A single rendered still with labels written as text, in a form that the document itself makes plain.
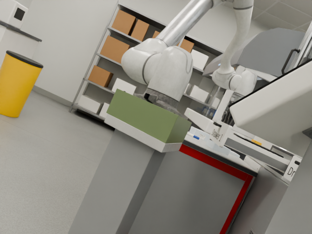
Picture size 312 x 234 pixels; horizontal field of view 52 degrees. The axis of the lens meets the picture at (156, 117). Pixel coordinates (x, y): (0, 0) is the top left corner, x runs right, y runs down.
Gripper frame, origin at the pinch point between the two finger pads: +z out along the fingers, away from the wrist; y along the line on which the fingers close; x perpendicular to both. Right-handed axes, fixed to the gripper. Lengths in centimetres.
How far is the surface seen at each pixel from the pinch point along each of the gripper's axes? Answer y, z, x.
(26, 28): -479, -12, -133
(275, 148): 28.4, -6.3, 14.8
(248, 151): 41.4, 0.1, -11.9
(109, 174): 36, 33, -68
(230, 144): 38.0, 0.9, -20.1
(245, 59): -45, -56, 22
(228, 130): 37.9, -4.7, -25.0
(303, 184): 113, -2, -57
